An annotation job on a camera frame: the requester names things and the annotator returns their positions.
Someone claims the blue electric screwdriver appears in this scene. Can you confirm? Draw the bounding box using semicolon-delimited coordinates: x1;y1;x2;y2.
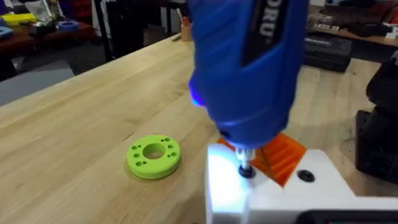
186;0;310;175

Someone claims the green disc with holes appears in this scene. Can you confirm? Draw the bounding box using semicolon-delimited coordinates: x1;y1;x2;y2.
125;134;182;180

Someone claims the small black screw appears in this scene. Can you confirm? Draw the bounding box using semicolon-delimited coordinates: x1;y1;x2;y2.
238;165;257;180

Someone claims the white orange left gripper left finger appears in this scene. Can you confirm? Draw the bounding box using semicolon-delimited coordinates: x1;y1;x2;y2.
205;138;284;224

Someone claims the white orange left gripper right finger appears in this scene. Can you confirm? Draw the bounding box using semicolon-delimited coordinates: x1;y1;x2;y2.
260;133;356;200

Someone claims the dark brown side table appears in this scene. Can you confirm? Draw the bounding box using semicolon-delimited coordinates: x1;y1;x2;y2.
0;21;96;58

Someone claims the wooden pen cup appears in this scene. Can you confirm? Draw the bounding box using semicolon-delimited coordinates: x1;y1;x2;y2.
175;7;194;43

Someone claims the blue ring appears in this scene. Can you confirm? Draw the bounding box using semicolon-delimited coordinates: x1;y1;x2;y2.
57;19;80;32

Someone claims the black tool case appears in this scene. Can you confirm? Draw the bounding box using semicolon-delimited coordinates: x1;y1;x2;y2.
302;33;353;74

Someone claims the yellow flat box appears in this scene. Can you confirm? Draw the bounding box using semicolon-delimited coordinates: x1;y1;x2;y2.
0;12;38;26

